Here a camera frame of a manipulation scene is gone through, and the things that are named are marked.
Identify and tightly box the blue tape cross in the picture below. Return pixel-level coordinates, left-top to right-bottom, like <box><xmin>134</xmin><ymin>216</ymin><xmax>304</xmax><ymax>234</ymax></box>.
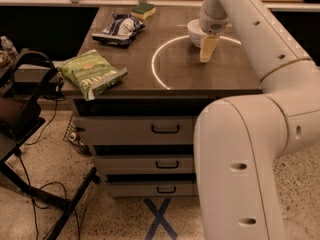
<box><xmin>144</xmin><ymin>198</ymin><xmax>178</xmax><ymax>240</ymax></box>

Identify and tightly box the black folding stand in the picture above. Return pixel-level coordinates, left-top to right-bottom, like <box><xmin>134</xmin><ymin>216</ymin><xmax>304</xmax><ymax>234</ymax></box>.
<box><xmin>0</xmin><ymin>49</ymin><xmax>99</xmax><ymax>240</ymax></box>

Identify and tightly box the wire mesh basket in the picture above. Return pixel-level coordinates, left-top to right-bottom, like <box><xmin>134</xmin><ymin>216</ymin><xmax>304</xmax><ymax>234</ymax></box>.
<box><xmin>63</xmin><ymin>117</ymin><xmax>91</xmax><ymax>156</ymax></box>

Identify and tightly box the middle grey drawer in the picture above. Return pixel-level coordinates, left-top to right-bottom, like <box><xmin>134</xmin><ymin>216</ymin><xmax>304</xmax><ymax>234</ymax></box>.
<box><xmin>93</xmin><ymin>155</ymin><xmax>194</xmax><ymax>175</ymax></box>

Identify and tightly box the top grey drawer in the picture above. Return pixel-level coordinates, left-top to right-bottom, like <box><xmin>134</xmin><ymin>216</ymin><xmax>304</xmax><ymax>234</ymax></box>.
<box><xmin>74</xmin><ymin>116</ymin><xmax>194</xmax><ymax>145</ymax></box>

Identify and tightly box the black floor cable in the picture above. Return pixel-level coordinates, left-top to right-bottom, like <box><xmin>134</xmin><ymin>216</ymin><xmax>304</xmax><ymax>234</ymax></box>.
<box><xmin>13</xmin><ymin>97</ymin><xmax>82</xmax><ymax>240</ymax></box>

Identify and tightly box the grey drawer cabinet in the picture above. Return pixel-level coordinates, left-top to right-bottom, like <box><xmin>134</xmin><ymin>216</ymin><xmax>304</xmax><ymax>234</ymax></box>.
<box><xmin>63</xmin><ymin>7</ymin><xmax>261</xmax><ymax>184</ymax></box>

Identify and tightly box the green yellow sponge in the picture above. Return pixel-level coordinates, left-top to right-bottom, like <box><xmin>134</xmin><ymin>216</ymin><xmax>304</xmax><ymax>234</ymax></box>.
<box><xmin>131</xmin><ymin>3</ymin><xmax>156</xmax><ymax>20</ymax></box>

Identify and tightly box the white ceramic bowl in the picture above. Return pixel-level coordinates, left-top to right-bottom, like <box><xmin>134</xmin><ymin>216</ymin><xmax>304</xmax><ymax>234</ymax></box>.
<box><xmin>187</xmin><ymin>19</ymin><xmax>205</xmax><ymax>47</ymax></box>

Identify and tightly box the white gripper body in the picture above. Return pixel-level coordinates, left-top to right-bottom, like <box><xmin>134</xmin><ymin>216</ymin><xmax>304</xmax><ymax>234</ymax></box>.
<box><xmin>199</xmin><ymin>7</ymin><xmax>229</xmax><ymax>35</ymax></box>

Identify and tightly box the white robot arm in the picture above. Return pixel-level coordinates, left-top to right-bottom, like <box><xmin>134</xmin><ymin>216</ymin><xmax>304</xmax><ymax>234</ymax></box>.
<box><xmin>194</xmin><ymin>0</ymin><xmax>320</xmax><ymax>240</ymax></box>

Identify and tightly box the green jalapeno chip bag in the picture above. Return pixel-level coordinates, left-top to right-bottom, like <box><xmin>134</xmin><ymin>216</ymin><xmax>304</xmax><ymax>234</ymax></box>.
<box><xmin>58</xmin><ymin>50</ymin><xmax>128</xmax><ymax>101</ymax></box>

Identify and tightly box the bottom grey drawer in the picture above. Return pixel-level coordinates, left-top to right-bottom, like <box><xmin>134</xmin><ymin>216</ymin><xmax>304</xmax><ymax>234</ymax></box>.
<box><xmin>106</xmin><ymin>181</ymin><xmax>198</xmax><ymax>198</ymax></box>

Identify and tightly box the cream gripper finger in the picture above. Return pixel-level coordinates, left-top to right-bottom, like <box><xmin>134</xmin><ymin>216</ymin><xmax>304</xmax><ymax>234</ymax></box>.
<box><xmin>200</xmin><ymin>35</ymin><xmax>219</xmax><ymax>63</ymax></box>

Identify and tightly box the clear plastic water bottle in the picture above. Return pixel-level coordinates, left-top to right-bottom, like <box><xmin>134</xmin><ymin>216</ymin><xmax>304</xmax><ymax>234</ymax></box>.
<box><xmin>1</xmin><ymin>36</ymin><xmax>18</xmax><ymax>61</ymax></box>

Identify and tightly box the grey drawer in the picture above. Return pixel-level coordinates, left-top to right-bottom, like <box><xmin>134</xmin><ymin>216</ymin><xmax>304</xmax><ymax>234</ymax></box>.
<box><xmin>74</xmin><ymin>116</ymin><xmax>194</xmax><ymax>145</ymax></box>
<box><xmin>93</xmin><ymin>155</ymin><xmax>194</xmax><ymax>175</ymax></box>
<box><xmin>106</xmin><ymin>181</ymin><xmax>198</xmax><ymax>198</ymax></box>

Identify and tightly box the blue white chip bag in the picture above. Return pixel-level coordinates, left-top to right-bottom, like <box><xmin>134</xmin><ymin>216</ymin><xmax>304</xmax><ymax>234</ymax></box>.
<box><xmin>92</xmin><ymin>14</ymin><xmax>145</xmax><ymax>47</ymax></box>

